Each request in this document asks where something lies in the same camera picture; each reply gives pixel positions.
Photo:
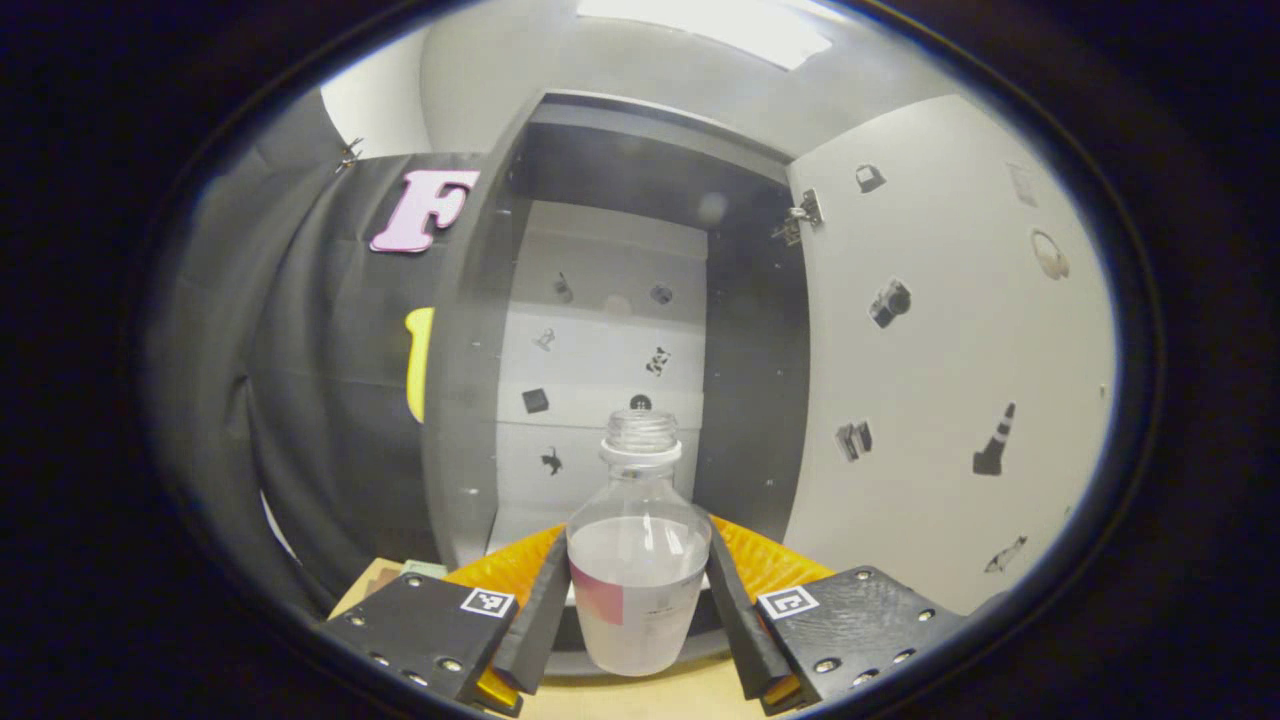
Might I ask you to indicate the metal door hinge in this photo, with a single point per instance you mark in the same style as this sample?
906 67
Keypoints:
803 212

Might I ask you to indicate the clear plastic bottle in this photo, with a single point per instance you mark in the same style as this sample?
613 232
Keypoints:
640 600

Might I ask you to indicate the black backdrop cloth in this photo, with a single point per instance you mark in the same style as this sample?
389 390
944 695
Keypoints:
300 400

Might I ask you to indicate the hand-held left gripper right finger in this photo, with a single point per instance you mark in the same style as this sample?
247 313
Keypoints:
740 630

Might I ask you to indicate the dark grey cabinet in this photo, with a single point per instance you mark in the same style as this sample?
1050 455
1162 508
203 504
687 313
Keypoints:
470 400

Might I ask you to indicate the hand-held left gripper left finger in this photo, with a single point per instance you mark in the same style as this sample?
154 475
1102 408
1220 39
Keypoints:
535 630

